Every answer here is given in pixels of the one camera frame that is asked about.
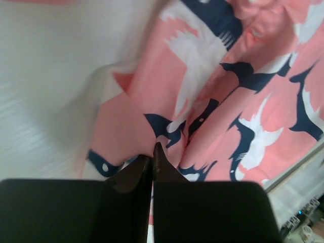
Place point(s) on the pink shark print shorts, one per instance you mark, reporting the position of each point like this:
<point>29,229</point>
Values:
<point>232,90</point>

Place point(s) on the aluminium table edge rail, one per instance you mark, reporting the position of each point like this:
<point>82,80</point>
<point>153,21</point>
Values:
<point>271,184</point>

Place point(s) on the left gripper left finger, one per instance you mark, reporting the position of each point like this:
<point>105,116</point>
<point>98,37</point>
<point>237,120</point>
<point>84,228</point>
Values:
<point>114,210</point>

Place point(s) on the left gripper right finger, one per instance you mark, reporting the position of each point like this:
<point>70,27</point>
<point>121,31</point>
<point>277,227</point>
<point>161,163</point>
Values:
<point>220,211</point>

